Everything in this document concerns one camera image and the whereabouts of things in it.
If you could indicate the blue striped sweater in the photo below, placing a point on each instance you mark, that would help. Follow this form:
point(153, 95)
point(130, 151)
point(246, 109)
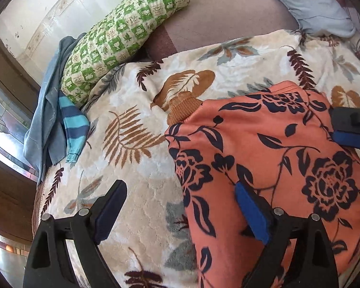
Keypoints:
point(73, 126)

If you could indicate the light blue pillow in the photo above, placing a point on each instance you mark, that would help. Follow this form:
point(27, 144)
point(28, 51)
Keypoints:
point(312, 3)

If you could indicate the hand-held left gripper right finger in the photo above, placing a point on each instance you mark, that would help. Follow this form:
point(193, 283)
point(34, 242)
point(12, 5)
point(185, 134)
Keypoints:
point(252, 213)

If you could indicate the green checkered pillow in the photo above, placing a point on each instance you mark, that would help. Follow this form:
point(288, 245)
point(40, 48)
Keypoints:
point(117, 36)

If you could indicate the cream leaf-print blanket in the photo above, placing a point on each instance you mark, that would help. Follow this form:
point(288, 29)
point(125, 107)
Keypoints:
point(132, 186)

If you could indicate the pink quilted bed sheet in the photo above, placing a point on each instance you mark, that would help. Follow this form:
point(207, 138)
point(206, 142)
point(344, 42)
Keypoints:
point(222, 12)

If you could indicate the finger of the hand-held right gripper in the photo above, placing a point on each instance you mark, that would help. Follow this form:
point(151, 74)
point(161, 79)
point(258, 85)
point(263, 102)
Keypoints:
point(348, 138)

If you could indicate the blue-grey cloth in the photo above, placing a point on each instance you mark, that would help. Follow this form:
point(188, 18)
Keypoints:
point(45, 111)

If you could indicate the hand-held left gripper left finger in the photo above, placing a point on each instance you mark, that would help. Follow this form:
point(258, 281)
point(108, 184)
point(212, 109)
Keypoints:
point(108, 216)

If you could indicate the orange floral garment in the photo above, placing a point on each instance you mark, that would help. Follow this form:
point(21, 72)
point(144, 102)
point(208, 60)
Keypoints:
point(258, 156)

